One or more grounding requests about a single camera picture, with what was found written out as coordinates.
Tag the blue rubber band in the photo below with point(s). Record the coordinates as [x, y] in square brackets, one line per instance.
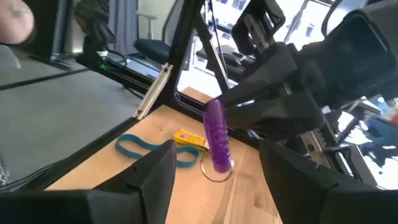
[118, 146]

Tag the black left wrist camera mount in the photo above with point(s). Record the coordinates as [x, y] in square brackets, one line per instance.
[248, 28]

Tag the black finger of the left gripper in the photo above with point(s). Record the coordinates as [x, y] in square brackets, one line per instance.
[267, 71]
[280, 113]

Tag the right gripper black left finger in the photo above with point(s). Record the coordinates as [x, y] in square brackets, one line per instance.
[152, 183]

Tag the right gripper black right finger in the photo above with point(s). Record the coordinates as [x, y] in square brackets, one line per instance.
[298, 186]

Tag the yellow wrapped packet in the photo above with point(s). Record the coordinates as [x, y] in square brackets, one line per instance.
[186, 137]

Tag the silver frame bracket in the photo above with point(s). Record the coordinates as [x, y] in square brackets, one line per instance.
[154, 91]

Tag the black leader stand rail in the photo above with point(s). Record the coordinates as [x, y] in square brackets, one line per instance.
[130, 76]

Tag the black office chair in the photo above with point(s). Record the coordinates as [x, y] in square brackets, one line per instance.
[152, 48]

